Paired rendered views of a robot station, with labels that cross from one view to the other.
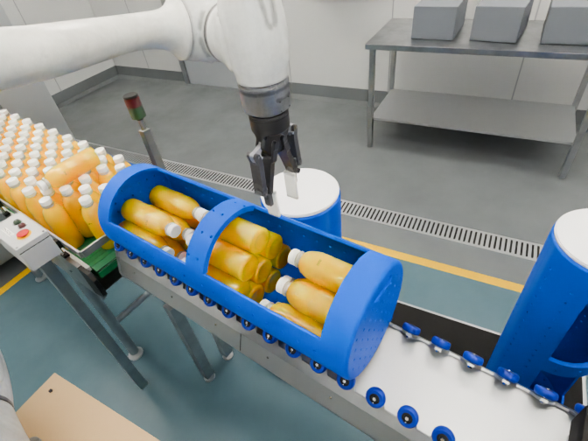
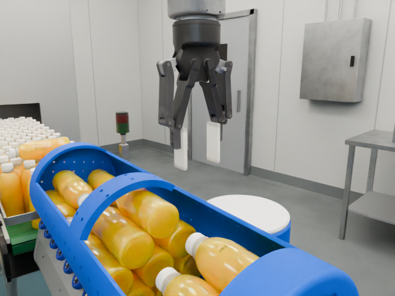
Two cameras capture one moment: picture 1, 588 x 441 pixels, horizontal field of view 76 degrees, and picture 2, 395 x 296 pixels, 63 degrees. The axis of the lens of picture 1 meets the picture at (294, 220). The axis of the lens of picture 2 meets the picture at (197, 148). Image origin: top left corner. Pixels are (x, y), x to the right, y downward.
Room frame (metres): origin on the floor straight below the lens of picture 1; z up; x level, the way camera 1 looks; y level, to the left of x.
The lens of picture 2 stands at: (0.14, -0.10, 1.46)
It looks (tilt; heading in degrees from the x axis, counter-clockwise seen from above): 13 degrees down; 13
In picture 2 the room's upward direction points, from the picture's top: straight up
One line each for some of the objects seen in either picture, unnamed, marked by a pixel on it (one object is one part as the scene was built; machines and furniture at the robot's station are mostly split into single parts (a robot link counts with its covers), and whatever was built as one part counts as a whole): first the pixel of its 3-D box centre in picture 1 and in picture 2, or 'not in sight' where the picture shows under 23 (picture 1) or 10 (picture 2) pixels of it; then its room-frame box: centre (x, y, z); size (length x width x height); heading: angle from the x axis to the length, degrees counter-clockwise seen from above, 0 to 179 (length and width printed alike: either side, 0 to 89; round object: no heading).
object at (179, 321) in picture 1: (192, 345); not in sight; (0.97, 0.54, 0.31); 0.06 x 0.06 x 0.63; 50
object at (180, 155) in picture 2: (272, 202); (180, 148); (0.63, 0.04, 1.33); 0.03 x 0.01 x 0.07; 49
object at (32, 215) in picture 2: (130, 220); (69, 207); (1.11, 0.61, 0.96); 0.40 x 0.01 x 0.03; 140
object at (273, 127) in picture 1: (271, 131); (196, 51); (0.66, 0.02, 1.49); 0.08 x 0.07 x 0.09; 139
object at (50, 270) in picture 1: (100, 331); not in sight; (0.98, 0.89, 0.50); 0.04 x 0.04 x 1.00; 50
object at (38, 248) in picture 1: (25, 240); not in sight; (0.98, 0.89, 1.05); 0.20 x 0.10 x 0.10; 50
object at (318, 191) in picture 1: (299, 191); (243, 212); (1.06, -0.03, 1.03); 0.28 x 0.28 x 0.01
